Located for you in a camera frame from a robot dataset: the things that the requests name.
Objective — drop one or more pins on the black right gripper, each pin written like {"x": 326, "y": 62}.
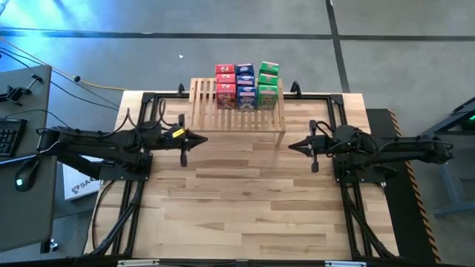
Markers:
{"x": 315, "y": 163}

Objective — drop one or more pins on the dark grey desk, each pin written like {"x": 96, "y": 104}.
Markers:
{"x": 26, "y": 222}

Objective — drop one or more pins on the blue Frosted Flakes cereal box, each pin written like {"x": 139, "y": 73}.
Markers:
{"x": 246, "y": 99}
{"x": 244, "y": 69}
{"x": 245, "y": 81}

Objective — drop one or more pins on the black keyboard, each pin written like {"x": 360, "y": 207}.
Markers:
{"x": 11, "y": 137}

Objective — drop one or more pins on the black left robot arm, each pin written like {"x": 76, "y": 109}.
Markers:
{"x": 96, "y": 142}

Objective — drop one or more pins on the black clamp mount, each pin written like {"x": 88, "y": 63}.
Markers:
{"x": 15, "y": 94}

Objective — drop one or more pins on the black computer mouse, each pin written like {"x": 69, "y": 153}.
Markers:
{"x": 26, "y": 174}

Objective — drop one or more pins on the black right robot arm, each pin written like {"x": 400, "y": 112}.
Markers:
{"x": 408, "y": 150}

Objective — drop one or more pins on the black hazard-striped floor mat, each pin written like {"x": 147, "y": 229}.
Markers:
{"x": 404, "y": 222}

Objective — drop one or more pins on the wooden slatted shelf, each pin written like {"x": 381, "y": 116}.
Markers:
{"x": 222, "y": 120}

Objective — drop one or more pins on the white printed box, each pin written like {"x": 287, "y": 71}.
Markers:
{"x": 79, "y": 185}

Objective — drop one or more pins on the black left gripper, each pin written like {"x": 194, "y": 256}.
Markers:
{"x": 183, "y": 157}

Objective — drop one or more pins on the blue-grey metal stand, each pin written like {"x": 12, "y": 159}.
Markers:
{"x": 441, "y": 185}

